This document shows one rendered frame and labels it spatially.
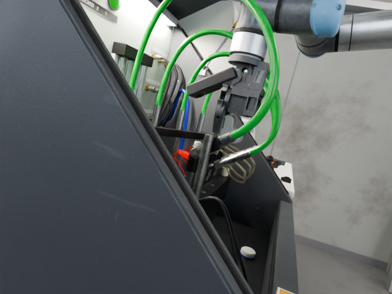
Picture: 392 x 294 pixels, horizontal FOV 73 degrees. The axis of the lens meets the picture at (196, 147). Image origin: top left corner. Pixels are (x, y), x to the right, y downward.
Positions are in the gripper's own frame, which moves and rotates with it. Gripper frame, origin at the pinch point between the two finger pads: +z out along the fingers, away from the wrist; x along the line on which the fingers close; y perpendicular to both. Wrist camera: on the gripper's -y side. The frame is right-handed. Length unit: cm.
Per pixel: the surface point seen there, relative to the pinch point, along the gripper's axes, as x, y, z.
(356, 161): 245, 87, 10
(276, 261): -10.1, 18.3, 15.0
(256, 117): -15.6, 9.1, -8.7
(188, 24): 35, -28, -36
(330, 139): 242, 58, -6
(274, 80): -16.0, 10.3, -14.4
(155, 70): 23.5, -31.6, -16.5
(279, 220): 11.7, 18.2, 15.0
